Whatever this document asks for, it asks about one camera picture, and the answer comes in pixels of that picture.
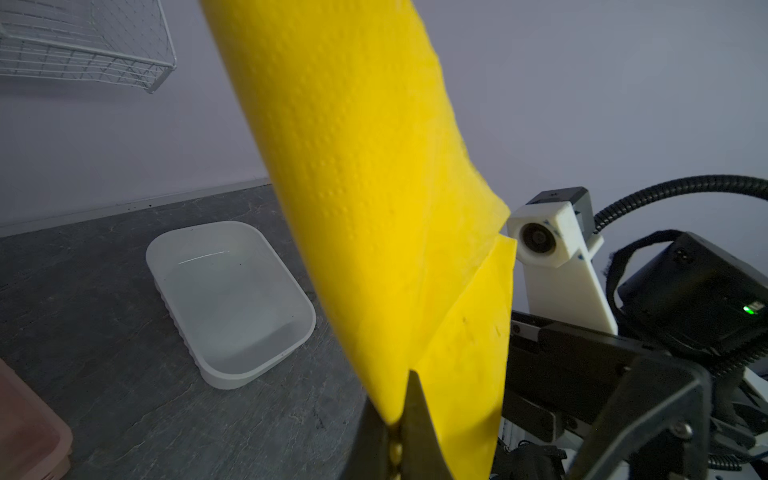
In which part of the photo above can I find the white plastic tray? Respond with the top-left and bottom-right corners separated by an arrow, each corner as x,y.
145,221 -> 316,390

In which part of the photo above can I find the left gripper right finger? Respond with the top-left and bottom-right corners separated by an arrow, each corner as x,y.
399,370 -> 452,480

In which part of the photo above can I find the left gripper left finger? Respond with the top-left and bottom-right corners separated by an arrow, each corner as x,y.
341,399 -> 391,480

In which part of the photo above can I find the pink perforated plastic basket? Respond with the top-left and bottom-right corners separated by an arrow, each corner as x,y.
1,363 -> 73,479

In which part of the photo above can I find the yellow paper napkin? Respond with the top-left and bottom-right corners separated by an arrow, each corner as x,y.
202,1 -> 516,479

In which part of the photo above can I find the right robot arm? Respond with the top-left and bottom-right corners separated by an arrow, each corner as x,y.
491,175 -> 767,479

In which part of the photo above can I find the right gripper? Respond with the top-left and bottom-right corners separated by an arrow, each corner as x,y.
502,311 -> 711,479

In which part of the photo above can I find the white wire wall rack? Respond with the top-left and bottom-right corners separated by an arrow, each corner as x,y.
1,0 -> 177,93

